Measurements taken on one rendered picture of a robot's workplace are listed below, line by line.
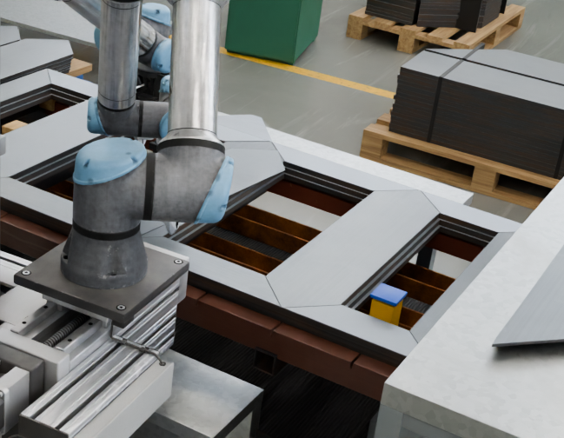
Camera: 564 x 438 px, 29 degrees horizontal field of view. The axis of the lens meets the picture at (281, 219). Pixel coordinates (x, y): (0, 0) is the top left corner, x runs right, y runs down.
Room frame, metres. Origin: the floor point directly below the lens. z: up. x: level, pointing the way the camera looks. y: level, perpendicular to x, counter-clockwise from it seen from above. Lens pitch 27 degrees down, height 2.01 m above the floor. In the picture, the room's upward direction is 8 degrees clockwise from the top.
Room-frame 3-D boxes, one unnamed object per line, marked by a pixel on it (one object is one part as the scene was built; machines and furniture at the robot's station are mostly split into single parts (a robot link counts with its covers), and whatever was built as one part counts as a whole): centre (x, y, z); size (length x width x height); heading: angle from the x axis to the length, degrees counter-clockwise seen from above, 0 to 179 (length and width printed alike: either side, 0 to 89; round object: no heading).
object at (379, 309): (1.97, -0.24, 0.78); 0.05 x 0.05 x 0.19; 64
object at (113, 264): (1.66, 0.30, 1.09); 0.15 x 0.15 x 0.10
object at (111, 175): (1.66, 0.29, 1.20); 0.13 x 0.12 x 0.14; 100
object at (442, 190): (2.98, 0.07, 0.74); 1.20 x 0.26 x 0.03; 64
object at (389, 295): (1.97, -0.24, 0.88); 0.06 x 0.06 x 0.02; 64
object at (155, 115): (2.07, 0.25, 1.16); 0.11 x 0.11 x 0.08; 10
